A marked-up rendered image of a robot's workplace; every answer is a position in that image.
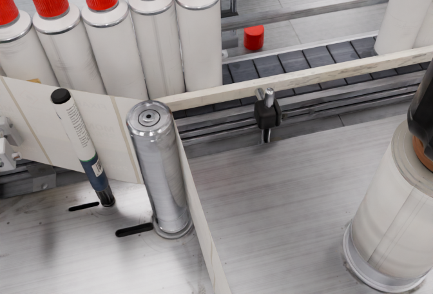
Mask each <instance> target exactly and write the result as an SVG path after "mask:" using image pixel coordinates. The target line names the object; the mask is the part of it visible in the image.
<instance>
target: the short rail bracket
mask: <svg viewBox="0 0 433 294"><path fill-rule="evenodd" d="M254 117H255V119H256V123H257V125H258V127H259V129H261V130H262V134H261V143H260V144H265V143H269V138H270V132H271V128H274V127H275V126H276V127H277V126H279V125H280V124H281V120H282V110H281V108H280V106H279V104H278V101H277V99H276V98H274V89H273V88H266V90H265V96H264V99H262V100H258V101H256V102H255V107H254Z"/></svg>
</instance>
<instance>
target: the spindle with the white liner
mask: <svg viewBox="0 0 433 294"><path fill-rule="evenodd" d="M343 252H344V255H345V258H346V261H347V263H348V265H349V266H350V268H351V270H353V272H354V273H355V274H356V275H357V276H358V277H359V278H360V279H361V280H362V281H364V282H365V283H366V284H368V285H370V286H372V287H373V288H376V289H378V290H382V291H386V292H391V293H399V292H404V291H408V290H410V289H413V288H415V287H416V286H417V285H419V284H420V283H421V282H422V281H423V280H424V278H425V277H426V276H427V273H428V272H430V271H431V270H432V268H433V58H432V60H431V62H430V64H429V66H428V68H427V71H426V72H425V75H424V77H423V79H422V81H421V83H420V85H419V87H418V90H417V92H416V94H415V96H414V98H413V100H412V102H411V105H410V106H409V109H408V112H407V119H406V120H404V121H403V122H402V123H401V124H400V125H399V126H398V127H397V128H396V130H395V131H394V134H393V136H392V139H391V141H390V144H389V146H388V148H387V151H386V152H385V154H384V156H383V157H382V159H381V162H380V165H379V166H378V169H377V171H376V174H375V176H374V177H373V179H372V181H371V183H370V185H369V187H368V189H367V192H366V194H365V196H364V198H363V200H362V202H361V204H360V206H359V208H358V211H357V212H356V213H355V214H354V217H353V218H352V220H351V223H350V224H349V225H348V227H347V229H346V231H345V234H344V236H343Z"/></svg>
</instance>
